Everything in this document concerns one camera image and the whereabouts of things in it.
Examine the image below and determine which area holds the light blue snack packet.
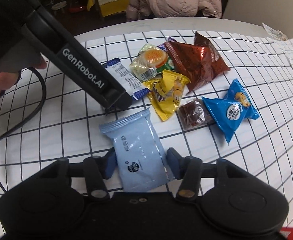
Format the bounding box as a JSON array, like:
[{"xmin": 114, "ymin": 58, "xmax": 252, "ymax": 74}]
[{"xmin": 99, "ymin": 109, "xmax": 175, "ymax": 192}]

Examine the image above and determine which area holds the purple candy wrapper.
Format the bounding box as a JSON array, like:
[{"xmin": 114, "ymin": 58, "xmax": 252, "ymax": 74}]
[{"xmin": 157, "ymin": 36, "xmax": 177, "ymax": 53}]

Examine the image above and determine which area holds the person's left hand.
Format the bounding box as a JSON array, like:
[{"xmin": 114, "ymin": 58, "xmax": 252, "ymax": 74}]
[{"xmin": 0, "ymin": 55, "xmax": 48, "ymax": 107}]

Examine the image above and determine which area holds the dark brown clear packet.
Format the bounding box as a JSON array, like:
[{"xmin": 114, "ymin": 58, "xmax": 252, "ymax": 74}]
[{"xmin": 177, "ymin": 99, "xmax": 215, "ymax": 131}]

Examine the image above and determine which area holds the blue cookie packet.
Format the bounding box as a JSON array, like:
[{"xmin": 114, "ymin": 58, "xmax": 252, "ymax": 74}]
[{"xmin": 202, "ymin": 79, "xmax": 260, "ymax": 143}]

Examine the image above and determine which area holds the yellow candy packet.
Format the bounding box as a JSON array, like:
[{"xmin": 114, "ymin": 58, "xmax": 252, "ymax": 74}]
[{"xmin": 143, "ymin": 70, "xmax": 190, "ymax": 121}]

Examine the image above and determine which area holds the white checkered tablecloth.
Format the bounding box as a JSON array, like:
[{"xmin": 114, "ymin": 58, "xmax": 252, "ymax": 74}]
[{"xmin": 0, "ymin": 30, "xmax": 293, "ymax": 238}]

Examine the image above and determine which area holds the white blue snack packet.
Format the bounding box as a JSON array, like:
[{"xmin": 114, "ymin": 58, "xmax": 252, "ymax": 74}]
[{"xmin": 103, "ymin": 58, "xmax": 150, "ymax": 101}]

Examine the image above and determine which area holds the brown foil snack bag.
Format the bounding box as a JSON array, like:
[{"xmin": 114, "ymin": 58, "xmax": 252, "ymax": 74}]
[{"xmin": 164, "ymin": 32, "xmax": 230, "ymax": 92}]

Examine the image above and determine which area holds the orange jelly snack packet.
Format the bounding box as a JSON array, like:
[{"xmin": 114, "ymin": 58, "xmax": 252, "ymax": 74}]
[{"xmin": 129, "ymin": 43, "xmax": 175, "ymax": 82}]

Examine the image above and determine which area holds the pink puffer jacket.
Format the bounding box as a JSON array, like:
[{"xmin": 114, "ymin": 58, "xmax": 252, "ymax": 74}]
[{"xmin": 126, "ymin": 0, "xmax": 222, "ymax": 21}]

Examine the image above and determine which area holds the white paper tag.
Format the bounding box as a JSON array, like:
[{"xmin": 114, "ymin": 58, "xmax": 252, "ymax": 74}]
[{"xmin": 262, "ymin": 23, "xmax": 288, "ymax": 41}]

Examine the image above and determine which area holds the black cable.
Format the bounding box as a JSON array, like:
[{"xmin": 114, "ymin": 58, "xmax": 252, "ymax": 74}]
[{"xmin": 0, "ymin": 65, "xmax": 47, "ymax": 196}]

